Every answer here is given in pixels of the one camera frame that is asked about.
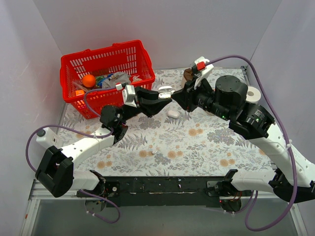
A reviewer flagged white oval earbud charging case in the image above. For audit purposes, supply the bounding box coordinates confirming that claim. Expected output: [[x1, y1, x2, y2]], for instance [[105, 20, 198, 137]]
[[167, 110, 180, 118]]

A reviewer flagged white box with grey knob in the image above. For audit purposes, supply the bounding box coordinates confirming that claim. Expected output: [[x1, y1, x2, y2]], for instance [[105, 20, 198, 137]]
[[36, 127, 63, 149]]

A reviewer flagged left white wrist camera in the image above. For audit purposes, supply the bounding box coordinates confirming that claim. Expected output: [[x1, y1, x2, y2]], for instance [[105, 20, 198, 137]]
[[116, 84, 137, 108]]

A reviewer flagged floral patterned table mat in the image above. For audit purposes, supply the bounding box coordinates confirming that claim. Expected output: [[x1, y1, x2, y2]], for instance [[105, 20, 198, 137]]
[[48, 68, 271, 177]]

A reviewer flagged orange fruit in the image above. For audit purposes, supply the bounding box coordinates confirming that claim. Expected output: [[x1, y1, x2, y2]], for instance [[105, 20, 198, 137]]
[[82, 74, 96, 88]]

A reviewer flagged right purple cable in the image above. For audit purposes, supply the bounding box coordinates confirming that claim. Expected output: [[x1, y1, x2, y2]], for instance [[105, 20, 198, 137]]
[[205, 55, 298, 232]]

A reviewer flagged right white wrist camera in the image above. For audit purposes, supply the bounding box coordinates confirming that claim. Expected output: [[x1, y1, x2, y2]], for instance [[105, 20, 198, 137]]
[[191, 56, 214, 90]]

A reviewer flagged grey crumpled snack bag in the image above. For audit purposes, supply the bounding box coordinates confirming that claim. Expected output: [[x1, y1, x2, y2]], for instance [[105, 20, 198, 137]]
[[101, 72, 131, 89]]

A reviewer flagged white toilet roll blue wrap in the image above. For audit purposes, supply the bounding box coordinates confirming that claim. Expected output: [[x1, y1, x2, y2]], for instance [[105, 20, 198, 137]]
[[246, 86, 261, 104]]

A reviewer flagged red plastic shopping basket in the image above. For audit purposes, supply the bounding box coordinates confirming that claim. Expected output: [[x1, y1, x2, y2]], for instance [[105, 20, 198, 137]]
[[60, 40, 155, 119]]

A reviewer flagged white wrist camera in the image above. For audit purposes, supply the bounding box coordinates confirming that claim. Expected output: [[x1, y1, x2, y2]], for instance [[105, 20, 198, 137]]
[[116, 84, 137, 108], [191, 56, 214, 90]]

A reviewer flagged small orange box in basket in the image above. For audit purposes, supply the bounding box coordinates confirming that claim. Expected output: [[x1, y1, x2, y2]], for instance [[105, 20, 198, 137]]
[[75, 90, 85, 96]]

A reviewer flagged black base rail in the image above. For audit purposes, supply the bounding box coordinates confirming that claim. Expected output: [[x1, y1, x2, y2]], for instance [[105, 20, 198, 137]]
[[76, 176, 243, 208]]

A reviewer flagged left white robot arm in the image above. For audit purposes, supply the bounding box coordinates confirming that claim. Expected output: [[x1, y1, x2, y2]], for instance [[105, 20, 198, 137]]
[[35, 85, 174, 198]]

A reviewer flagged purple cable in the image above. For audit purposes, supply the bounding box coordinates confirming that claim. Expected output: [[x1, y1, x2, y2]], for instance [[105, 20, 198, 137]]
[[205, 55, 298, 232], [25, 83, 128, 224]]

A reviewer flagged brown topped paper roll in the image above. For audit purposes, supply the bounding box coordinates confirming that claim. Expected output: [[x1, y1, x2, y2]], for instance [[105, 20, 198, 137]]
[[181, 68, 193, 88]]

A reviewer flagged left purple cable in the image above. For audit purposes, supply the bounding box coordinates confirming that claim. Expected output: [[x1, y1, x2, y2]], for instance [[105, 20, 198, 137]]
[[25, 83, 128, 224]]

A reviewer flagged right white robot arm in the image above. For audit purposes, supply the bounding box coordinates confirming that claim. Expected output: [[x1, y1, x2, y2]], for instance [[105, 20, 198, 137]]
[[171, 75, 315, 203]]

